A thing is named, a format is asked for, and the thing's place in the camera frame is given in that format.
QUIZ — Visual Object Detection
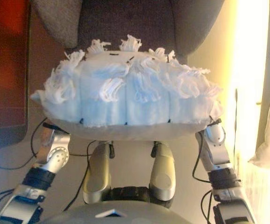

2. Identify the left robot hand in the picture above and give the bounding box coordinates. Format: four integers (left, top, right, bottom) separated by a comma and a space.
43, 122, 63, 135

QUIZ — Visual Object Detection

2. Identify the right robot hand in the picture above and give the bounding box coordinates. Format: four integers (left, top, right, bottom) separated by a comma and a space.
208, 117, 222, 128

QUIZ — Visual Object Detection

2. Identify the white fringed cushion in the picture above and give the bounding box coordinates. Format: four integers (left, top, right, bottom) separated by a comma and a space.
29, 34, 225, 142

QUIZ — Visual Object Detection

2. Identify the left robot leg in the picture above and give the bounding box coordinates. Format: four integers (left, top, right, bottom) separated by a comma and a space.
82, 140, 116, 205

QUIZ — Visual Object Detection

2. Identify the glossy dark cabinet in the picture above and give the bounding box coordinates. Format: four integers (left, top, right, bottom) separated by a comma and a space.
0, 0, 31, 153

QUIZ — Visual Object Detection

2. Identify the grey robot torso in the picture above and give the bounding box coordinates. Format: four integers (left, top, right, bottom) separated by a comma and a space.
39, 186, 198, 224

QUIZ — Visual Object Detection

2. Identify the grey fabric armchair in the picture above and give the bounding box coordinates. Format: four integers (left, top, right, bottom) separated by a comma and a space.
31, 0, 231, 62

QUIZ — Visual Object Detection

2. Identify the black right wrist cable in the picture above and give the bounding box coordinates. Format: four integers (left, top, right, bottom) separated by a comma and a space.
192, 149, 219, 224

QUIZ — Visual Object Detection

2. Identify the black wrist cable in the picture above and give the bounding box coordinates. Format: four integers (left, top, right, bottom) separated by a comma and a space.
192, 149, 219, 224
30, 118, 96, 212

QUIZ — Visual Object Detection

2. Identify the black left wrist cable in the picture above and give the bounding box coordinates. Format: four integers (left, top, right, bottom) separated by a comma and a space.
30, 118, 96, 212

